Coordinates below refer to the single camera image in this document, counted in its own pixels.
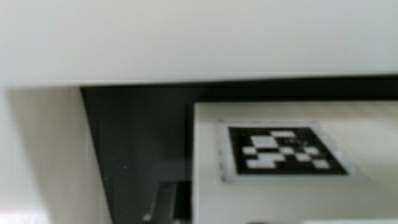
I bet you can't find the white drawer box with tag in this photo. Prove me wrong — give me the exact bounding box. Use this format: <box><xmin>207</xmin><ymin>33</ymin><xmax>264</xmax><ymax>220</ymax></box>
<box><xmin>191</xmin><ymin>101</ymin><xmax>398</xmax><ymax>224</ymax></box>

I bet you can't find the white drawer cabinet housing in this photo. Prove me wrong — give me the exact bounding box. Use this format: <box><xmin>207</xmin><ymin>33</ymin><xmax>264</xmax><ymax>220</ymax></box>
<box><xmin>0</xmin><ymin>0</ymin><xmax>398</xmax><ymax>224</ymax></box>

